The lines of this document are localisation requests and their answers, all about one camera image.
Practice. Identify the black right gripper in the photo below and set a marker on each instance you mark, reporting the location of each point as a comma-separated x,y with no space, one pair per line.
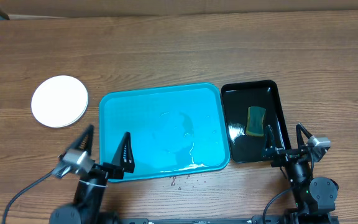
288,152

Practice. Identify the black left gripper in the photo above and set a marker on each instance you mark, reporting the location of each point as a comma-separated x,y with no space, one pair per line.
118,172

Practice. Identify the green yellow scrub sponge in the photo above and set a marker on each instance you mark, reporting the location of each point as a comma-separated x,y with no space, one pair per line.
255,121

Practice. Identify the pink plate with sauce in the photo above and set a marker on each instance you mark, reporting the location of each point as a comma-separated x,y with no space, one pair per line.
59,101

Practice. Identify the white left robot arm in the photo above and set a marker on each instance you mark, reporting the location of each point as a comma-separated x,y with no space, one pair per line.
86,204

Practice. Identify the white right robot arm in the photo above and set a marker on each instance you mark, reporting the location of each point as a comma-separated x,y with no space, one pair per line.
314,196

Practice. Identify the black water tray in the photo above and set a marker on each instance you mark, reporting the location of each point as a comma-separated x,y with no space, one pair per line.
236,99

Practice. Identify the teal plastic tray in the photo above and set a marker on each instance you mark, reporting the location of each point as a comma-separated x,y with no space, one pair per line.
175,130

